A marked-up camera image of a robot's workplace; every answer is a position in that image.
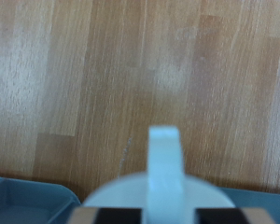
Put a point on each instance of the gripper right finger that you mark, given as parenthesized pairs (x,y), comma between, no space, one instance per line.
(227,216)

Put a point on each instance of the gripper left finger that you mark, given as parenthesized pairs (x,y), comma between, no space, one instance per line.
(115,216)

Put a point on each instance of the white plastic mug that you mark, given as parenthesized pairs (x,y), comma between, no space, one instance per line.
(163,174)

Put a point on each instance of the grey plastic crate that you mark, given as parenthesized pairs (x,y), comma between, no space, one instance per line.
(28,202)

